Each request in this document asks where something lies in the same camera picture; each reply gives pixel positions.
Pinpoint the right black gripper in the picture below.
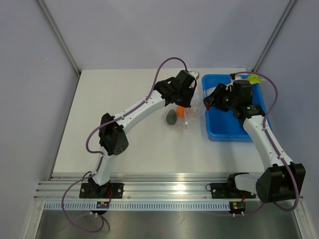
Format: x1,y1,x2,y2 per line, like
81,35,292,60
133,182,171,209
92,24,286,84
204,83,239,113

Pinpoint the orange persimmon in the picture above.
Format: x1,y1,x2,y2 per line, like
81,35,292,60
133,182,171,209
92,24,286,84
175,106,185,118

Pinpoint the clear zip top bag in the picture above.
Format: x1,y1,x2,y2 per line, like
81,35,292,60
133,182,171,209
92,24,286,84
172,93,206,128

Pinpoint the dark green avocado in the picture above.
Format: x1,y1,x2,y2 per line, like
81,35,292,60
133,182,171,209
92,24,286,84
165,110,177,125

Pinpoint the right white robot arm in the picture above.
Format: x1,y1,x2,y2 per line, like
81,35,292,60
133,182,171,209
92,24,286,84
203,79,306,204

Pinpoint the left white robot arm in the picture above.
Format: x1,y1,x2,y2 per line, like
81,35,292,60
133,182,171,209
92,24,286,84
86,70,199,198

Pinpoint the blue plastic bin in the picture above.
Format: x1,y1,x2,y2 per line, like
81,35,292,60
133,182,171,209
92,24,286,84
201,74,267,142

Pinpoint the green white leek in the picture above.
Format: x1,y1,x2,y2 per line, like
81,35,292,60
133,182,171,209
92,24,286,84
246,74,265,85

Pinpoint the right small circuit board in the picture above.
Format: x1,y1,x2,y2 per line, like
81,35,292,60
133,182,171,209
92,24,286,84
229,201,246,214

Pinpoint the small circuit board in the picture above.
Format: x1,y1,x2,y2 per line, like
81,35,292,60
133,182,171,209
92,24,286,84
229,201,246,214
96,202,110,209

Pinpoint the left small circuit board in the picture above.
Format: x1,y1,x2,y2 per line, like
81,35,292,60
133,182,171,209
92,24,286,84
96,202,110,209

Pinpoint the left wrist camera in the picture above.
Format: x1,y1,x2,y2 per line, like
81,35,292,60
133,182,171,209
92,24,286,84
188,71,199,80

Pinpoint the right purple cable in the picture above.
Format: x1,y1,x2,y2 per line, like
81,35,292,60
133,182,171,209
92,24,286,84
230,72,300,217

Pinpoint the purple cable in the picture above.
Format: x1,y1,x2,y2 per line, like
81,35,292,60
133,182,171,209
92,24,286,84
60,57,188,234
230,72,300,217

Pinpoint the aluminium mounting rail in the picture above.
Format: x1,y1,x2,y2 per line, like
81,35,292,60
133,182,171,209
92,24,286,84
32,174,304,201

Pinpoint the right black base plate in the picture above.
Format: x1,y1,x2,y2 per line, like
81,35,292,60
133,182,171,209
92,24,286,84
205,183,256,200

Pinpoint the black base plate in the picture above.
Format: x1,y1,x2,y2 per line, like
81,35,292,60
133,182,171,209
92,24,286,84
205,183,256,200
79,182,124,199

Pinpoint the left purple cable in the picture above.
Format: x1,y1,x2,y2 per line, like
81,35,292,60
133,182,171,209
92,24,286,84
60,57,188,234

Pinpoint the right aluminium frame post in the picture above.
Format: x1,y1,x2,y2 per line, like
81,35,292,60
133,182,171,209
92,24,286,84
252,0,299,72

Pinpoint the aluminium frame post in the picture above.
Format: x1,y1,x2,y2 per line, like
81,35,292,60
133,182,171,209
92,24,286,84
252,0,299,72
35,0,81,78

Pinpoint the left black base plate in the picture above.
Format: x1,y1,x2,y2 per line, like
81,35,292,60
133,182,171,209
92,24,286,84
79,182,124,199

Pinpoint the white slotted cable duct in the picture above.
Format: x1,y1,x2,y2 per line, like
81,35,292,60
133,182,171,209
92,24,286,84
44,201,230,211

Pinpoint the left aluminium frame post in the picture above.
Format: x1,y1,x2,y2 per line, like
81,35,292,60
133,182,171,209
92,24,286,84
35,0,81,78

